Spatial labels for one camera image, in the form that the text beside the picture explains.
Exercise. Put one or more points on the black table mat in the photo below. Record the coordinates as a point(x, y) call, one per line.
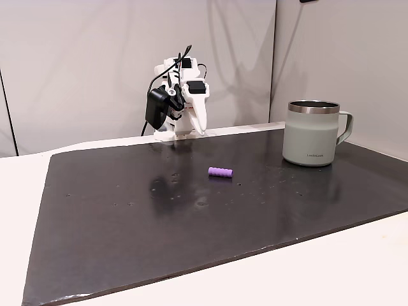
point(159, 229)

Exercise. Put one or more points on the black object on wall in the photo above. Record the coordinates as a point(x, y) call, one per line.
point(308, 1)

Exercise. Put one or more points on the black oval camera box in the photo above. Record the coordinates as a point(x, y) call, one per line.
point(156, 108)

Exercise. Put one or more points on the purple ribbed pen grip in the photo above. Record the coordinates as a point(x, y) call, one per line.
point(220, 172)

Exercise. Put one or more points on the pale green steel-rimmed mug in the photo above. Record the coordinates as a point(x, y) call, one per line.
point(307, 137)

